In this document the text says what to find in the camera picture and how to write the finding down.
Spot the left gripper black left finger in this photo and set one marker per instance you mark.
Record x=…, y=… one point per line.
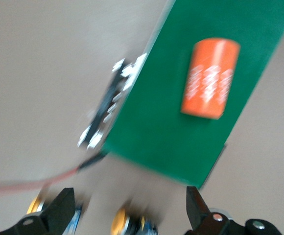
x=58, y=215

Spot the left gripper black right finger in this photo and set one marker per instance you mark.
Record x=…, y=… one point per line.
x=198, y=215

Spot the orange cylinder white print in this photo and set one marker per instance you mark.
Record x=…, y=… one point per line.
x=210, y=80

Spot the green conveyor belt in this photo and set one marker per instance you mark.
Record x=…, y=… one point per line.
x=161, y=122

